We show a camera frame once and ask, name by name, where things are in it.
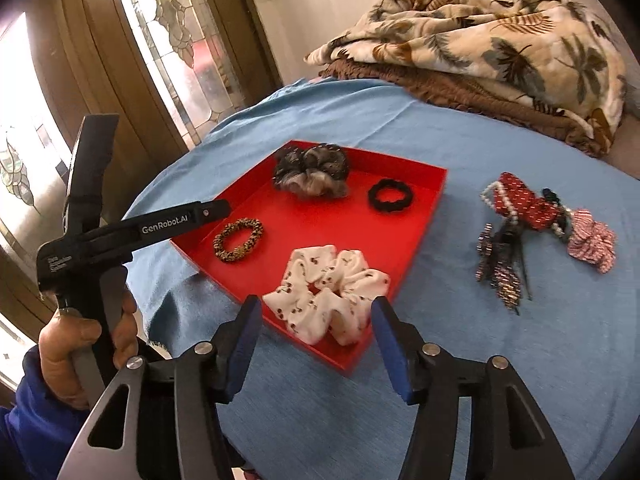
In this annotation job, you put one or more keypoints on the wooden door frame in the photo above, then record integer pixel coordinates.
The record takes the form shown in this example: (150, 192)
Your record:
(90, 60)

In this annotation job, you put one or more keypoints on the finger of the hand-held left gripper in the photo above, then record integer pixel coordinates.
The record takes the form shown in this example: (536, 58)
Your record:
(215, 210)

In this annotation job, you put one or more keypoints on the white cherry print scrunchie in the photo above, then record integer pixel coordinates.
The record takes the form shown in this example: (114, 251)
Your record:
(300, 280)

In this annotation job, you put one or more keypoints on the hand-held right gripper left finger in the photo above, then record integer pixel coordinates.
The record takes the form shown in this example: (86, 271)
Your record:
(245, 340)

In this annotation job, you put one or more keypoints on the grey black scrunchie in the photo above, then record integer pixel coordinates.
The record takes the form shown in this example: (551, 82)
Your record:
(310, 180)

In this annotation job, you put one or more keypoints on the beaded tassel hair clip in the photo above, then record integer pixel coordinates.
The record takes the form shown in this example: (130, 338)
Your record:
(505, 280)

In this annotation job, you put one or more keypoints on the brown ruffled blanket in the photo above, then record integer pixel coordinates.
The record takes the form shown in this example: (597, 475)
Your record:
(450, 90)

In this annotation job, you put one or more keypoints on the blue cloth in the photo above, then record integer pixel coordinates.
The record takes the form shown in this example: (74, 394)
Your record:
(450, 335)

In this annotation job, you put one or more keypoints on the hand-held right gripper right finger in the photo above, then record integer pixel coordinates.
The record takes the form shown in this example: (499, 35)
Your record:
(395, 355)

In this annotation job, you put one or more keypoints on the stained glass door panel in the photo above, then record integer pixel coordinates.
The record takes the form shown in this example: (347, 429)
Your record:
(190, 35)
(25, 135)

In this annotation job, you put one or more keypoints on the pink striped scrunchie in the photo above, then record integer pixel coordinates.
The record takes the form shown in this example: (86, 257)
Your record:
(590, 245)

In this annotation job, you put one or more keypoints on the cream leaf print blanket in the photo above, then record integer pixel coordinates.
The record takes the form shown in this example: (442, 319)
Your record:
(475, 50)

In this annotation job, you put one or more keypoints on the person's left forearm blue sleeve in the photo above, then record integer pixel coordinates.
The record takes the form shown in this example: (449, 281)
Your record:
(35, 425)

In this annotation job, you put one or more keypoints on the red tray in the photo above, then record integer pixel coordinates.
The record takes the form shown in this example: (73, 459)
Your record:
(300, 220)

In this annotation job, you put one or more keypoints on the person's left hand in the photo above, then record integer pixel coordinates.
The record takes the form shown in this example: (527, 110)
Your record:
(65, 340)

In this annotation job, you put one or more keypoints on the red bow clip with pearls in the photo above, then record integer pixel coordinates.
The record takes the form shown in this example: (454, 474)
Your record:
(520, 200)

